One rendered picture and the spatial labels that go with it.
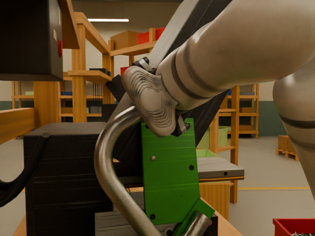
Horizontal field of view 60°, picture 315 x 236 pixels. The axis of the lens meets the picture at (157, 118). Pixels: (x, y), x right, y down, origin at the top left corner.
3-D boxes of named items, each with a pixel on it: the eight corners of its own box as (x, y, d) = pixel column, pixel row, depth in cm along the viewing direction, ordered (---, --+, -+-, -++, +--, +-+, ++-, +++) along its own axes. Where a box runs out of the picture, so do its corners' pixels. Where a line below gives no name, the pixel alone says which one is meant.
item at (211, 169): (217, 165, 87) (217, 156, 87) (244, 180, 72) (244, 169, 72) (92, 173, 79) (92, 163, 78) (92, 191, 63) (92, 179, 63)
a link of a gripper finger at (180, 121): (173, 113, 39) (163, 108, 41) (179, 138, 41) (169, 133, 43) (184, 105, 40) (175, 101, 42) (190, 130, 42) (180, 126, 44)
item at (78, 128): (108, 223, 91) (107, 121, 88) (116, 283, 61) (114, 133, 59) (50, 229, 87) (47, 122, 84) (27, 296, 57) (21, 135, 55)
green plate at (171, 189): (189, 214, 63) (181, 123, 66) (202, 220, 55) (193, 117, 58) (139, 219, 60) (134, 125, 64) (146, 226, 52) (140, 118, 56)
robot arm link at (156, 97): (116, 77, 32) (131, 55, 27) (183, 42, 37) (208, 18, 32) (156, 141, 33) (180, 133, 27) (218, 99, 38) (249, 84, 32)
